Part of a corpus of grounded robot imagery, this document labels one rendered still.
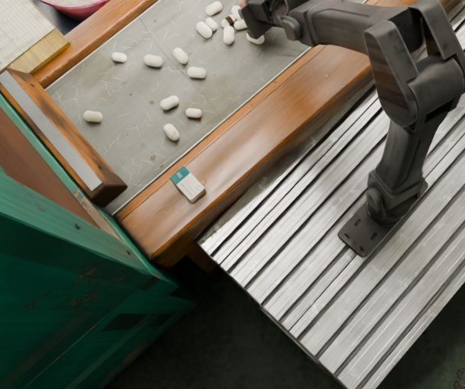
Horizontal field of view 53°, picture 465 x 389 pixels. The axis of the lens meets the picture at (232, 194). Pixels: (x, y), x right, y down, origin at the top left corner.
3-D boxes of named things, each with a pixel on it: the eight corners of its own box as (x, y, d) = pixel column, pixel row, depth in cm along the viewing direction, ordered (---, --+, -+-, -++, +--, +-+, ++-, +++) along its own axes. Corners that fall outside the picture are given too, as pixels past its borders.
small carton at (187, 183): (206, 191, 85) (205, 187, 83) (191, 204, 84) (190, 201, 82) (185, 167, 86) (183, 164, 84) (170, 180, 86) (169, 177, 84)
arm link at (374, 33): (277, 10, 75) (395, 38, 50) (325, -16, 76) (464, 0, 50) (300, 78, 82) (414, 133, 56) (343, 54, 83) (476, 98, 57)
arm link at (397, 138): (365, 189, 85) (389, 66, 56) (395, 171, 85) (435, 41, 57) (386, 215, 82) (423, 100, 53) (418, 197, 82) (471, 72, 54)
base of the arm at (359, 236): (342, 227, 83) (373, 254, 82) (413, 150, 86) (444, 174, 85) (335, 235, 91) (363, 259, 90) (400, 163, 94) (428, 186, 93)
